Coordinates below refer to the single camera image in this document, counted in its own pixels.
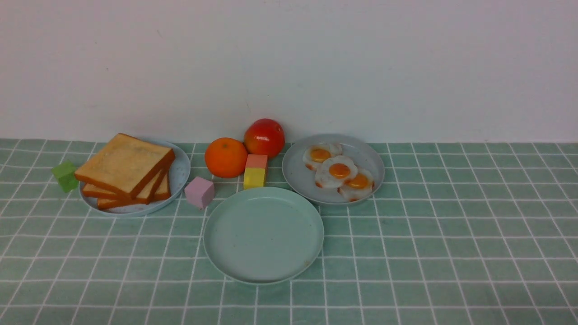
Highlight orange fruit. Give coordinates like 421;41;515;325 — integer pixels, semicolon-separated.
204;137;248;178

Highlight salmon pink foam cube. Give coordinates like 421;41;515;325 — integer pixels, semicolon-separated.
245;154;268;169

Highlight grey egg plate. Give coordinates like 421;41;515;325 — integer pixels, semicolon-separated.
281;134;385;206

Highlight yellow foam cube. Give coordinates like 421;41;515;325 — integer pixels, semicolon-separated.
243;168;267;190

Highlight mint green center plate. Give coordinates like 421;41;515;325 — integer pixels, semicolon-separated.
204;187;325;285

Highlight green checkered tablecloth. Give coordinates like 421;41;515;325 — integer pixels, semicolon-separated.
0;139;578;325

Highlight fried egg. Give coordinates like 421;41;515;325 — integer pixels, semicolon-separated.
302;143;343;171
338;165;374;202
314;156;359;189

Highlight green foam cube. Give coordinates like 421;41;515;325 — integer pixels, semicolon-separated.
51;160;79;193

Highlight toast bread slice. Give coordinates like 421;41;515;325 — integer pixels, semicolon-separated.
74;133;176;199
97;170;171;210
81;169;168;204

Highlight light blue bread plate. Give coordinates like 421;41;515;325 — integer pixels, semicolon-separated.
79;137;191;218

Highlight red apple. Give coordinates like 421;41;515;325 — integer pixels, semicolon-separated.
243;119;285;159

